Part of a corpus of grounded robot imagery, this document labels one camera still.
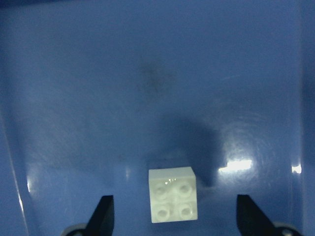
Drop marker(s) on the white block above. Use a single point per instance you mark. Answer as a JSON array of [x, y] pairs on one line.
[[173, 195]]

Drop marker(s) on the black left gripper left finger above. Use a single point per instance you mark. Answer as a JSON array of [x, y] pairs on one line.
[[102, 220]]

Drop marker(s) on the blue plastic tray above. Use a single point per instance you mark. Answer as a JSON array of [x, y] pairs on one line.
[[95, 93]]

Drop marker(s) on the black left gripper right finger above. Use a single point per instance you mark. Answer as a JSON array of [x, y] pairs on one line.
[[251, 220]]

